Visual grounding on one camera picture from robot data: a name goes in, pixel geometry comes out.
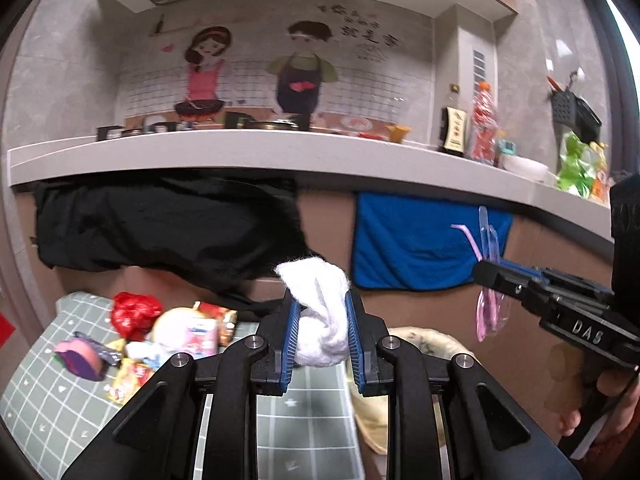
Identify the blue hanging towel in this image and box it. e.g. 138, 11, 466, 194
350, 190, 516, 292

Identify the gas stove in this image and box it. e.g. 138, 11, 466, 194
96, 112, 311, 142

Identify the round yellow-rimmed pad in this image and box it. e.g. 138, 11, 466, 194
151, 307, 205, 347

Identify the trash bin with liner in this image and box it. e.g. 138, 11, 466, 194
347, 325, 482, 456

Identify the red crumpled plastic bag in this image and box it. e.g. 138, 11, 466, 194
111, 292, 163, 341

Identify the green plastic bag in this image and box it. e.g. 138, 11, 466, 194
556, 131, 601, 198

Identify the person's right hand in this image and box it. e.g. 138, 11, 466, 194
560, 366, 640, 443

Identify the yellow snack wrapper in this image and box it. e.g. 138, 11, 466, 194
107, 358, 154, 405

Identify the white tissue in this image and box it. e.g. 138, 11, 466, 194
274, 257, 349, 367

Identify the black gold bottle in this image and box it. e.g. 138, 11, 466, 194
438, 84, 466, 157

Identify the purple pink sponge cloth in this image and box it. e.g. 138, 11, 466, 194
54, 332, 122, 382

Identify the pink plastic hook hanger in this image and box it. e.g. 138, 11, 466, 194
451, 206, 510, 342

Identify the white bowl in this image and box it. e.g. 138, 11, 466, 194
500, 154, 549, 183

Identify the black hanging bag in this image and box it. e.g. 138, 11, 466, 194
34, 170, 314, 313

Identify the red snack wrapper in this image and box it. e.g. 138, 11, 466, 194
193, 301, 238, 347

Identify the red packaged bottle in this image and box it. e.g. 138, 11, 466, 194
471, 81, 498, 166

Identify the grey kitchen countertop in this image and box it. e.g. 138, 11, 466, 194
6, 129, 613, 245

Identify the cartoon couple wall sticker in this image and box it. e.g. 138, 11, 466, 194
118, 0, 434, 131

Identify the black utensil basket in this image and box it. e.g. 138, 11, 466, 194
547, 70, 602, 144

